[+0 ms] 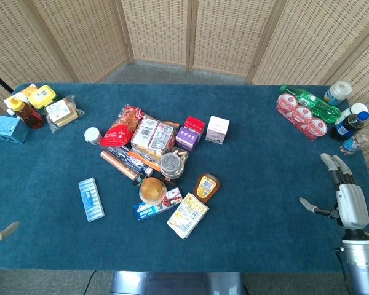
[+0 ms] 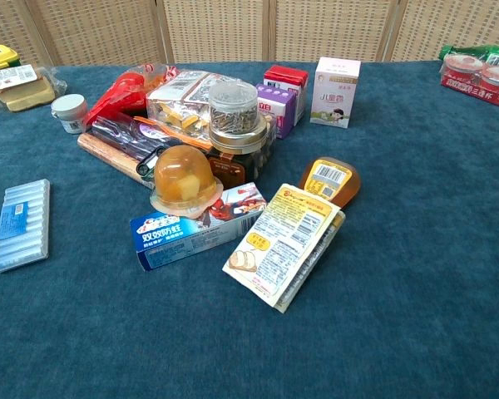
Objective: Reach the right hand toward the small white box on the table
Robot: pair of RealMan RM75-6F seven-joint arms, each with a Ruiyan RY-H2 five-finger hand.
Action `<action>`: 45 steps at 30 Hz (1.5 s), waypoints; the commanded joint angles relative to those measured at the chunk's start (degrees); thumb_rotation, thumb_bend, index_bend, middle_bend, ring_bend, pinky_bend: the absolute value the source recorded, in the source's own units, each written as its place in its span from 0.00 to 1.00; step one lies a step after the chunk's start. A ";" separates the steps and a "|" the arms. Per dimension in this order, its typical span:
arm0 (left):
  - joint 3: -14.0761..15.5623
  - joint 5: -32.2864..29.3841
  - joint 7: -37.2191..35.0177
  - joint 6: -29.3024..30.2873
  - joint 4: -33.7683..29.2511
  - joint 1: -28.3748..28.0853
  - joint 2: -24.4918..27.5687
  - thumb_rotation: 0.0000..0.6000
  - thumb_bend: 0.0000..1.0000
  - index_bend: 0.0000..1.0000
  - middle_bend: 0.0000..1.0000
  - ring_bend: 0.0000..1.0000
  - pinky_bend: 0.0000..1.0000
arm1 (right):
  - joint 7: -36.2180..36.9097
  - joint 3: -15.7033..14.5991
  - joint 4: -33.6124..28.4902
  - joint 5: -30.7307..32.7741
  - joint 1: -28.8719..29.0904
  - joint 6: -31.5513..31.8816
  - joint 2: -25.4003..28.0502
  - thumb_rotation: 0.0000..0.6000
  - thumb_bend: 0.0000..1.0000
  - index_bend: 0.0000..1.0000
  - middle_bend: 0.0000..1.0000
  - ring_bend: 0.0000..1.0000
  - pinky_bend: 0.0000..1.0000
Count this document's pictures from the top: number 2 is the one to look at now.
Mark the purple striped snack packet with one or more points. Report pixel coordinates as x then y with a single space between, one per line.
129 137

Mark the dark brown sauce jar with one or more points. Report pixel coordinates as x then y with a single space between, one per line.
233 164

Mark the small white lidded jar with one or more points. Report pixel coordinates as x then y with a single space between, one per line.
70 112

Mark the yellow label flat packet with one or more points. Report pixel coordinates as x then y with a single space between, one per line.
280 245

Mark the clear blue tube pack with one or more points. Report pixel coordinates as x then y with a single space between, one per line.
21 224

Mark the purple small carton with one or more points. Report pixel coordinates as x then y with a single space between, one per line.
274 108

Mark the red triple cup pack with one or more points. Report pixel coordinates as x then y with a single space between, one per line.
478 79

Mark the clear bag of wrapped candies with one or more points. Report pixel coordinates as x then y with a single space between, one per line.
179 101

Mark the blue spiderman toothpaste box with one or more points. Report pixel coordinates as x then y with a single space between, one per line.
191 237

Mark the orange fruit jelly cup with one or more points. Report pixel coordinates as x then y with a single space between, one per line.
185 183

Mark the blue tablecloth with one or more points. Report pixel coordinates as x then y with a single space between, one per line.
249 316

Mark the green plastic bag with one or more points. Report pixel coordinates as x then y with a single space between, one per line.
482 54

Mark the wrapped yellow sponge pack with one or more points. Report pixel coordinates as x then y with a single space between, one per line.
23 89

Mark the red plastic snack bag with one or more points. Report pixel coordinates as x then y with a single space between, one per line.
116 95

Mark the amber honey bottle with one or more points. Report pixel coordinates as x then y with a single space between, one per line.
330 178

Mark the pink white milk carton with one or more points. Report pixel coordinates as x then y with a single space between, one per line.
334 93

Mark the red and white milk carton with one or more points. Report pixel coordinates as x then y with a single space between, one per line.
289 79

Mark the woven folding screen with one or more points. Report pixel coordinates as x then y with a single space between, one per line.
216 29

